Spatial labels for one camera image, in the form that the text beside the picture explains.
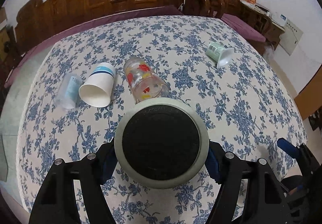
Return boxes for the cream steel thermos cup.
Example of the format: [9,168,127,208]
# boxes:
[114,98,210,189]

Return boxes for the clear plastic cup blue label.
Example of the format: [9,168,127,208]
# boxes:
[54,73,83,110]

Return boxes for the small green yogurt cup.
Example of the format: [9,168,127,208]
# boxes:
[206,42,234,69]

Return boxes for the white paper cup blue stripes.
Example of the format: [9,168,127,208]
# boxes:
[79,63,116,108]

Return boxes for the glass cup red flowers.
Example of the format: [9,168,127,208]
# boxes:
[123,56,169,103]

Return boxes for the wooden side table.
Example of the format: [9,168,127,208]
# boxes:
[240,3,285,50]

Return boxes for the purple armchair cushion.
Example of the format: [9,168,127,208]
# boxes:
[221,14,266,42]

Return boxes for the blue floral tablecloth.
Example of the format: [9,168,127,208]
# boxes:
[16,16,307,223]

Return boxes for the white wall distribution panel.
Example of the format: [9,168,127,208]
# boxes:
[279,19,303,56]

